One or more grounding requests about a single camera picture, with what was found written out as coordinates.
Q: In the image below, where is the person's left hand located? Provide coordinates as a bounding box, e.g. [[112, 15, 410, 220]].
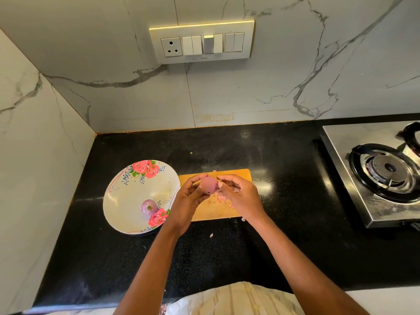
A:
[[164, 172, 220, 235]]

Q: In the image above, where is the person's right hand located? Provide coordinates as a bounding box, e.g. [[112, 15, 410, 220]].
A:
[[217, 174, 267, 224]]

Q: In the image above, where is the pile of onion peels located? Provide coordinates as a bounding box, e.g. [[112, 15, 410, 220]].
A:
[[207, 188, 246, 238]]

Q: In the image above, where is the small pink onion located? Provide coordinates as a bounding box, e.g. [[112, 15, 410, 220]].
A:
[[199, 176, 219, 194], [142, 199, 159, 217]]

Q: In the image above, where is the person's left forearm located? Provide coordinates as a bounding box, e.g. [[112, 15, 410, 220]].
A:
[[113, 224, 187, 315]]

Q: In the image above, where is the person's right forearm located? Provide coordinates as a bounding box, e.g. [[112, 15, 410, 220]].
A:
[[249, 213, 370, 315]]

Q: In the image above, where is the wooden cutting board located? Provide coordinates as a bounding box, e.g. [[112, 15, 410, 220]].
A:
[[177, 169, 253, 222]]

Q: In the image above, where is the black stone countertop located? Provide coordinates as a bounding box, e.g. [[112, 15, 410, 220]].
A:
[[31, 115, 420, 307]]

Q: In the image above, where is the white floral plate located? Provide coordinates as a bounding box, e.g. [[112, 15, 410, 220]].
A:
[[102, 159, 181, 235]]

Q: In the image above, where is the beige striped garment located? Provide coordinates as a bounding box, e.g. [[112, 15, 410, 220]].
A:
[[164, 281, 306, 315]]

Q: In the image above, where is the stainless steel gas stove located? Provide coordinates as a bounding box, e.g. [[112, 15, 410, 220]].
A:
[[322, 121, 420, 228]]

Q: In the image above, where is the black stove burner grate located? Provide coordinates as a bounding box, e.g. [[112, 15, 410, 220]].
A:
[[398, 122, 420, 158], [349, 143, 420, 204]]

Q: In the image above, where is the white wall switch panel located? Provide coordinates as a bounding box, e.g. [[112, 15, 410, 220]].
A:
[[149, 20, 256, 65]]

